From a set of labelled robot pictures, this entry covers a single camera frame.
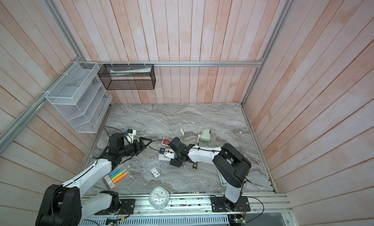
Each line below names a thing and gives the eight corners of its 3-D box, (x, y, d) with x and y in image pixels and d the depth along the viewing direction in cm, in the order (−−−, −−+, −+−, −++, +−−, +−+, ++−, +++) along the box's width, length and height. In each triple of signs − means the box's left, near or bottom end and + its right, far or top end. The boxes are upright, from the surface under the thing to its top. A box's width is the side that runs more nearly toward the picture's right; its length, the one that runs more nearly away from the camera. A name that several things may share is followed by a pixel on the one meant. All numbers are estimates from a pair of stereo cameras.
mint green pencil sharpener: (200, 142, 100) (200, 138, 96) (199, 132, 105) (200, 128, 101) (210, 142, 100) (211, 138, 96) (208, 132, 105) (209, 128, 101)
